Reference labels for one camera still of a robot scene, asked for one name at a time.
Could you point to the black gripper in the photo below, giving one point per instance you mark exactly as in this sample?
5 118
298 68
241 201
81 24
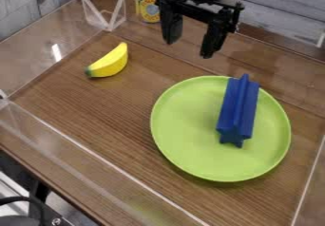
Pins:
219 13

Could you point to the yellow toy banana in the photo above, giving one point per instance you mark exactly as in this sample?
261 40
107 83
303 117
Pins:
109 64

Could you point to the green round plate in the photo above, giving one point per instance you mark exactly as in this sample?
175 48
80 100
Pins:
182 125

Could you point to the yellow labelled tin can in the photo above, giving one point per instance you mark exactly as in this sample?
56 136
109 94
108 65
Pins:
147 11

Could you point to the clear acrylic tray wall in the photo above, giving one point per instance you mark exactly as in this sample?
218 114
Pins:
77 130

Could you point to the black metal table bracket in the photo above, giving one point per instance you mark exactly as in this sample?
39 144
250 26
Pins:
40 211

